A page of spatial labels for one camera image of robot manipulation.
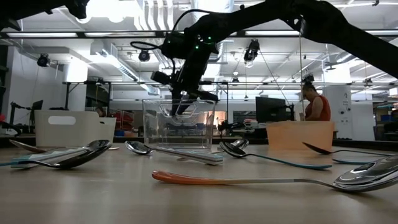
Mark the black computer monitor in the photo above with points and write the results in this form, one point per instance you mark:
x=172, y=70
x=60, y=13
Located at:
x=270, y=109

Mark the small black monitor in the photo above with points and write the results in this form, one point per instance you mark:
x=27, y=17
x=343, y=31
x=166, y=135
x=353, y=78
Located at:
x=37, y=105

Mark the white plastic bin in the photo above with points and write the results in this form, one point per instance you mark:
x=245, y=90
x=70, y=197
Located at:
x=71, y=133

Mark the orange plastic bin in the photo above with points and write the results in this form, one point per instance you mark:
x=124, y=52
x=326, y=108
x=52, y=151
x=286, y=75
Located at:
x=298, y=137

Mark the black background metal frame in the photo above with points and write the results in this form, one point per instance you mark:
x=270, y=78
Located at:
x=66, y=93

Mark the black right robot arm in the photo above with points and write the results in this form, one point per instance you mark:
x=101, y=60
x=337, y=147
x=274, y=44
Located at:
x=342, y=29

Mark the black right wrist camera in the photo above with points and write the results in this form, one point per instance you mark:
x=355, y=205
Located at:
x=160, y=77

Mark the clear plastic bin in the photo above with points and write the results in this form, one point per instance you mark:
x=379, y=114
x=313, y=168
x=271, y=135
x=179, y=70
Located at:
x=161, y=137

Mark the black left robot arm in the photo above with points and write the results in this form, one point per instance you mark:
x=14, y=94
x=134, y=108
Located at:
x=31, y=7

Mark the person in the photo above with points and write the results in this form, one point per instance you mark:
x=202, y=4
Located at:
x=318, y=109

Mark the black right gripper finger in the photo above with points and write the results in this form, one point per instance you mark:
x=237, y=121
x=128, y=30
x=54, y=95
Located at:
x=176, y=105
x=186, y=103

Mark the black background robot arm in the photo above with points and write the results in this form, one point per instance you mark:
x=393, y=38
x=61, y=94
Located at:
x=230, y=126

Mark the black hanging camera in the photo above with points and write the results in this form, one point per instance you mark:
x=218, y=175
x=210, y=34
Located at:
x=251, y=51
x=308, y=78
x=144, y=56
x=43, y=60

